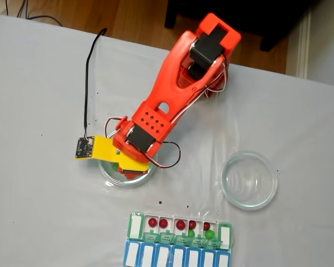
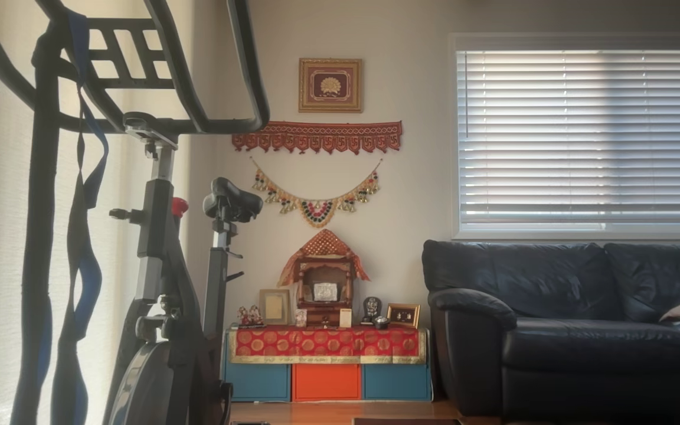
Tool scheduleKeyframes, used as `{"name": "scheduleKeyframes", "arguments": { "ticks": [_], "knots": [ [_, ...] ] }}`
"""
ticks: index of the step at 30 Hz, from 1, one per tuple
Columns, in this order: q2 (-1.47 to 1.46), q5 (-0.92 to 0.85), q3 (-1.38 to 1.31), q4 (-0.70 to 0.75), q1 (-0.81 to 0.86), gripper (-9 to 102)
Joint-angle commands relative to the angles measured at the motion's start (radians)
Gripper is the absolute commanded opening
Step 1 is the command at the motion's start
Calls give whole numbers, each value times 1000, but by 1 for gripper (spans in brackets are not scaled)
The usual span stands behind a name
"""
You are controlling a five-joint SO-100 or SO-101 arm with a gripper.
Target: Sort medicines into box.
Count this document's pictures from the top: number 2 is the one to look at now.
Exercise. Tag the black leather sofa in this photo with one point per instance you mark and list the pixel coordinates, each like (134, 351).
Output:
(552, 283)

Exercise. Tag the gold framed wall picture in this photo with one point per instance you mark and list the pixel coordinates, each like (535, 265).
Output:
(330, 85)

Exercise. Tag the small black bowl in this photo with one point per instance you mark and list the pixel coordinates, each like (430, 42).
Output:
(381, 323)

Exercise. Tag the red and gold cloth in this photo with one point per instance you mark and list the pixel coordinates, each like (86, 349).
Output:
(325, 343)

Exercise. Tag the pale picture frame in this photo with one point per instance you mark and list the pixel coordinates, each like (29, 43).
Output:
(274, 307)

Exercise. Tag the small gold picture frame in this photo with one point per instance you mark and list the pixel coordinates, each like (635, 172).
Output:
(403, 316)

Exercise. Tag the black exercise bike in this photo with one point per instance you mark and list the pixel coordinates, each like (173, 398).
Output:
(157, 236)

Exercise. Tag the red embroidered wall hanging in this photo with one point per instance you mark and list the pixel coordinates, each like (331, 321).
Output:
(316, 137)

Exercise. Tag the dark idol statue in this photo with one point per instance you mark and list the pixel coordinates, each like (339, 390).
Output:
(371, 308)

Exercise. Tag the small white card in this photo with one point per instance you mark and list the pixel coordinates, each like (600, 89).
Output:
(345, 318)

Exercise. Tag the dark rug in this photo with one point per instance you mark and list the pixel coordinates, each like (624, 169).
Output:
(405, 421)

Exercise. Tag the pair of small figurines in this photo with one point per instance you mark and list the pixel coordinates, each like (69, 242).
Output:
(250, 317)

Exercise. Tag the wooden shrine with canopy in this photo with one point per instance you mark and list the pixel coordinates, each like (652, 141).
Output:
(323, 271)

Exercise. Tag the white window blinds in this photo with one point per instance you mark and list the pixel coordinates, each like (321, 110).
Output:
(582, 147)

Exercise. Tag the blue storage bin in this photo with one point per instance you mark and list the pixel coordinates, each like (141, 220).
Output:
(396, 382)

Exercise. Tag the beaded gold garland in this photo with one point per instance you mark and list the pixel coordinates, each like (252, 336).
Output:
(316, 212)

